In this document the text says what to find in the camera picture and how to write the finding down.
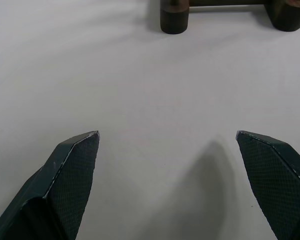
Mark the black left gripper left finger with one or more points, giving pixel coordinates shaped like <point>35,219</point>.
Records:
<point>65,185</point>

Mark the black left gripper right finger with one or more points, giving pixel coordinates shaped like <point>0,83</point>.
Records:
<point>272,180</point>

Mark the dark brown wooden stand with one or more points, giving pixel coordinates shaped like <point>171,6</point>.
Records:
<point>230,12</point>

